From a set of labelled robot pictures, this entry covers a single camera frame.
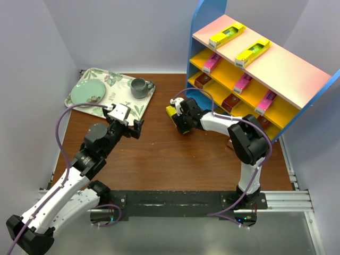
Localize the yellow toothpaste box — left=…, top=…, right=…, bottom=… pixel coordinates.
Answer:
left=234, top=37, right=272, bottom=69
left=166, top=105, right=176, bottom=125
left=208, top=22, right=247, bottom=49

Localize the dark red toothpaste box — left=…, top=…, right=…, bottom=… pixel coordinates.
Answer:
left=194, top=73, right=213, bottom=89

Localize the red 3D toothpaste box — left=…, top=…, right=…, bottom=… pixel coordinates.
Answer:
left=257, top=115, right=272, bottom=132
left=222, top=93, right=241, bottom=112

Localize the small pink toothpaste box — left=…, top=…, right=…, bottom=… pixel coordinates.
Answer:
left=233, top=73, right=252, bottom=95

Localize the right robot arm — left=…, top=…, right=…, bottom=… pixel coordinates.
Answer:
left=167, top=98, right=272, bottom=209

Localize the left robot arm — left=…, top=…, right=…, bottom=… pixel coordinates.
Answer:
left=6, top=116, right=144, bottom=254

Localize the blue shelf with coloured boards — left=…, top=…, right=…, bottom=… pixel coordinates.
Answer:
left=186, top=1, right=339, bottom=141

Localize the grey ceramic mug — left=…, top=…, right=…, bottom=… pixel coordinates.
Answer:
left=130, top=78, right=155, bottom=99

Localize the floral leaf print tray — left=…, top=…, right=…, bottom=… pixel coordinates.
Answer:
left=65, top=68, right=155, bottom=124

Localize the mint green ceramic plate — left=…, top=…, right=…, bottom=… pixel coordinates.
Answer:
left=70, top=79, right=106, bottom=104

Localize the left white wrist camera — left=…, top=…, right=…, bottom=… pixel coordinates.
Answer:
left=103, top=104, right=131, bottom=126

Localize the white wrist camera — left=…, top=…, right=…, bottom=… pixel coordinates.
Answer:
left=170, top=97, right=184, bottom=116
left=103, top=104, right=131, bottom=126

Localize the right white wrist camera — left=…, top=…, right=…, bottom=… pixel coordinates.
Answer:
left=170, top=97, right=184, bottom=116

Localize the black mounting base plate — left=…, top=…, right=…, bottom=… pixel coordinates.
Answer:
left=90, top=189, right=266, bottom=225

